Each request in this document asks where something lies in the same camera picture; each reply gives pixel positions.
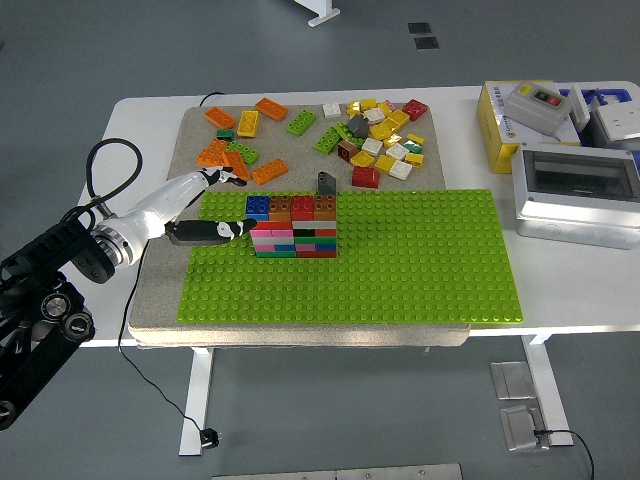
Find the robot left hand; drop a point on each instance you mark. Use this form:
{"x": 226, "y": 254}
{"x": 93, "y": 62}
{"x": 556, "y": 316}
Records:
{"x": 160, "y": 207}

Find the blue square toy brick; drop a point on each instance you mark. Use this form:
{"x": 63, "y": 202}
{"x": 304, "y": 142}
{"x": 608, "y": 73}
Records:
{"x": 258, "y": 205}

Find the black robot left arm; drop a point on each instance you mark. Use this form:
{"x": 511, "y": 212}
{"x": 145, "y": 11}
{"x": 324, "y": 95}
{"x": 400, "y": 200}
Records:
{"x": 45, "y": 260}

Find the orange long toy brick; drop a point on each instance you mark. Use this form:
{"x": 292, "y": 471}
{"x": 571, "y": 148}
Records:
{"x": 270, "y": 171}
{"x": 272, "y": 109}
{"x": 212, "y": 154}
{"x": 236, "y": 161}
{"x": 220, "y": 117}

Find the small dark green brick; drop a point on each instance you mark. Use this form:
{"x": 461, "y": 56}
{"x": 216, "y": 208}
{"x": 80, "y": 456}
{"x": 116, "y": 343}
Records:
{"x": 226, "y": 133}

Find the green long toy brick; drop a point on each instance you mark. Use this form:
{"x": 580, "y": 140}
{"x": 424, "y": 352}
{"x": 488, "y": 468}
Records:
{"x": 327, "y": 141}
{"x": 301, "y": 122}
{"x": 344, "y": 131}
{"x": 245, "y": 152}

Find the red square toy brick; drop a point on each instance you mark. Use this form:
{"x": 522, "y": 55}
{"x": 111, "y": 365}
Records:
{"x": 265, "y": 226}
{"x": 303, "y": 207}
{"x": 415, "y": 109}
{"x": 366, "y": 176}

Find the brown square toy brick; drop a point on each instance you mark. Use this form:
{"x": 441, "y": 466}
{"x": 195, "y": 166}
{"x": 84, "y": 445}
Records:
{"x": 280, "y": 207}
{"x": 325, "y": 206}

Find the yellow long toy brick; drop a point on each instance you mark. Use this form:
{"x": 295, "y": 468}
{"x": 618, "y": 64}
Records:
{"x": 248, "y": 123}

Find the dark grey sloped brick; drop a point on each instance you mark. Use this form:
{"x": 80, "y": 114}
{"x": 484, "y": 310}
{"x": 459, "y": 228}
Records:
{"x": 327, "y": 183}

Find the dark brown toy brick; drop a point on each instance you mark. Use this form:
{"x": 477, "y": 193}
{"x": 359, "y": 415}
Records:
{"x": 346, "y": 151}

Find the small white toy brick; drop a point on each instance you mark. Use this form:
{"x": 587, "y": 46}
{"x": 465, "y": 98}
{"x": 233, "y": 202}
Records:
{"x": 332, "y": 110}

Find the grey sloped toy brick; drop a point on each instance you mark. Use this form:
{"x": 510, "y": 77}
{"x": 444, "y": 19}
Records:
{"x": 358, "y": 125}

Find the white square toy brick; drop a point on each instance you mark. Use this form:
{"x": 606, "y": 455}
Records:
{"x": 397, "y": 151}
{"x": 372, "y": 146}
{"x": 401, "y": 170}
{"x": 374, "y": 116}

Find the green studded baseplate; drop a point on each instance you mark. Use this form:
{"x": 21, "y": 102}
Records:
{"x": 375, "y": 270}

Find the small green flat brick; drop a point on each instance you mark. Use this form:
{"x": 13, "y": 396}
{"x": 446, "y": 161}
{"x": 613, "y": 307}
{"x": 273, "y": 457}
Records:
{"x": 413, "y": 147}

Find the grey-brown mat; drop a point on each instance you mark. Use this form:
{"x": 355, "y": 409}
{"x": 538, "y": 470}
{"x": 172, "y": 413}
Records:
{"x": 300, "y": 160}

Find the white table leg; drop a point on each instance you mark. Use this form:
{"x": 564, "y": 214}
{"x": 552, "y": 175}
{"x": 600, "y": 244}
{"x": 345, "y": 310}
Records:
{"x": 545, "y": 390}
{"x": 197, "y": 400}

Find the black power plug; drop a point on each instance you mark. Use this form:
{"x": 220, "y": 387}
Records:
{"x": 210, "y": 437}

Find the white furniture foot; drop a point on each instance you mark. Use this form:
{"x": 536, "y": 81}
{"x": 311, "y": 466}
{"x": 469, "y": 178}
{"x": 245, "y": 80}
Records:
{"x": 320, "y": 12}

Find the black floor socket cover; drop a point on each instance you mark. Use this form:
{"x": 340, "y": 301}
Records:
{"x": 426, "y": 43}
{"x": 419, "y": 27}

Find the long metal floor plate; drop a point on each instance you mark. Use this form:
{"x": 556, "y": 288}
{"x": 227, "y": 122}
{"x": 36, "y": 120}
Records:
{"x": 340, "y": 472}

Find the yellow and white carton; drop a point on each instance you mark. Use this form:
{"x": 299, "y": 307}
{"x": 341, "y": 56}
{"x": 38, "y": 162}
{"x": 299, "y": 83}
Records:
{"x": 487, "y": 120}

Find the grey metal floor plate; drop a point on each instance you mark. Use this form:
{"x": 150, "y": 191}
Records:
{"x": 520, "y": 430}
{"x": 511, "y": 380}

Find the grey box with clear window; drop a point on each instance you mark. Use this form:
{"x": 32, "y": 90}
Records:
{"x": 575, "y": 220}

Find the small white box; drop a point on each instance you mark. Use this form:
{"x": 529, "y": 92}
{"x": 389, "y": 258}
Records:
{"x": 582, "y": 107}

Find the grey plastic box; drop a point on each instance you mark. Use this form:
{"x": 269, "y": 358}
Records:
{"x": 592, "y": 134}

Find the multicoloured stacked brick wall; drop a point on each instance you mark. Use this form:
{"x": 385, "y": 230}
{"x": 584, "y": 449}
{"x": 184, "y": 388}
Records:
{"x": 295, "y": 242}

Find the grey push-button switch box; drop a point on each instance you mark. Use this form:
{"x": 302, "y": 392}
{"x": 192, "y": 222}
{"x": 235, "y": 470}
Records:
{"x": 525, "y": 107}

